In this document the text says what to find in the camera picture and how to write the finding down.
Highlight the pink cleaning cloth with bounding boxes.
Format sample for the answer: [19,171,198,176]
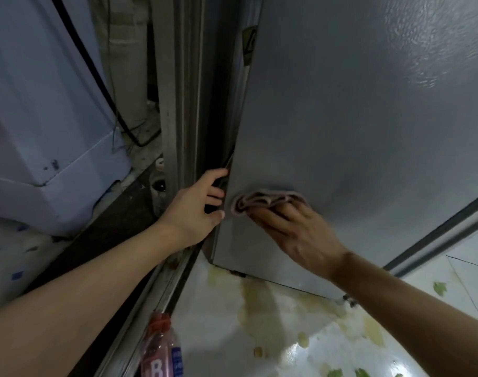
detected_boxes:
[232,190,307,215]

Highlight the pink capped plastic bottle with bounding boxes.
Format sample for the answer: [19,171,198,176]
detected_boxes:
[140,310,184,377]

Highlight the metal sliding door frame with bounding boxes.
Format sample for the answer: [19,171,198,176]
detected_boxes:
[93,0,263,377]

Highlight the person's left hand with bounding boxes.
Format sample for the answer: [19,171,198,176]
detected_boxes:
[157,168,230,248]

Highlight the yellow warning sticker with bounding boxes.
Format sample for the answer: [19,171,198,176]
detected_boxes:
[241,26,259,68]

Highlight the person's right forearm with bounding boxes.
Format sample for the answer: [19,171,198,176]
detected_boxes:
[332,251,478,377]

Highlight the person's left forearm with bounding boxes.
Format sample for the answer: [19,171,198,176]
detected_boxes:
[0,221,194,377]

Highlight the black hose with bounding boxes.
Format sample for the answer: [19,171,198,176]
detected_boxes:
[50,0,162,148]

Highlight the person's right hand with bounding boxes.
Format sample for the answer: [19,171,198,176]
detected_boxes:
[248,200,349,282]

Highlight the grey refrigerator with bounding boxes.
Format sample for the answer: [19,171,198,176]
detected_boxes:
[201,0,478,302]

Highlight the white washing machine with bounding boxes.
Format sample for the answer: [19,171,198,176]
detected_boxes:
[0,0,133,238]

